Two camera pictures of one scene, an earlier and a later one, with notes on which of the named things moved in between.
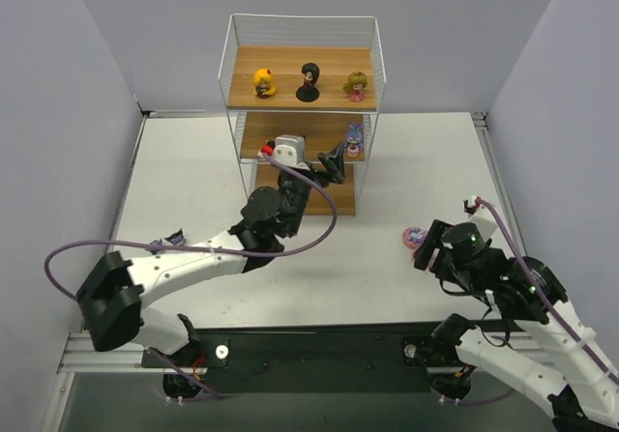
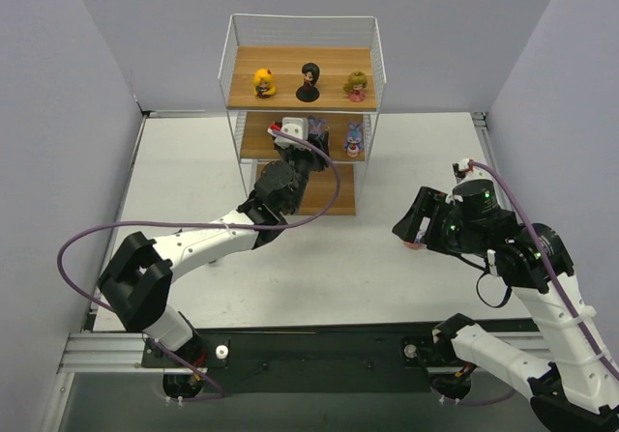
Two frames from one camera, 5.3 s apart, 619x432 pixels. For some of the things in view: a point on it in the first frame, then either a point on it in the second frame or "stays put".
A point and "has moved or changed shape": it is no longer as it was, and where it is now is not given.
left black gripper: [309, 176] to [310, 147]
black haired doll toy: [309, 91] stays put
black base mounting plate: [317, 360] stays put
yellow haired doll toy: [263, 83] stays put
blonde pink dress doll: [355, 86] stays put
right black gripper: [430, 241] to [430, 219]
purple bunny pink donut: [414, 237] has moved or changed shape
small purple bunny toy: [355, 140] stays put
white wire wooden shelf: [318, 77] stays put
